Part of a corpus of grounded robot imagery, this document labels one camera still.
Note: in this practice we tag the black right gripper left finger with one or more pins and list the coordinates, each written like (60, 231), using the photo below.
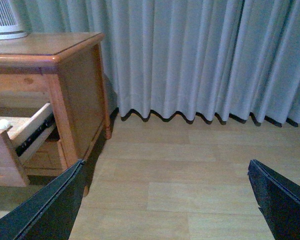
(51, 212)

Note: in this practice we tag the white ribbed appliance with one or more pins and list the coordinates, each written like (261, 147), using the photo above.
(11, 23)

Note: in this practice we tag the wooden drawer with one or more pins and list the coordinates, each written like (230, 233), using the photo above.
(50, 156)
(30, 127)

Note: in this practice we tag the wooden nightstand cabinet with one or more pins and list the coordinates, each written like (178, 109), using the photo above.
(65, 70)

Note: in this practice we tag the white medicine bottle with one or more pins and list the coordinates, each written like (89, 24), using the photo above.
(4, 124)

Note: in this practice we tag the light grey curtain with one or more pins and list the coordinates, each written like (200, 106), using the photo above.
(209, 57)

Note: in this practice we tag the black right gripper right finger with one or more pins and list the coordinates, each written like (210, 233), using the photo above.
(278, 199)

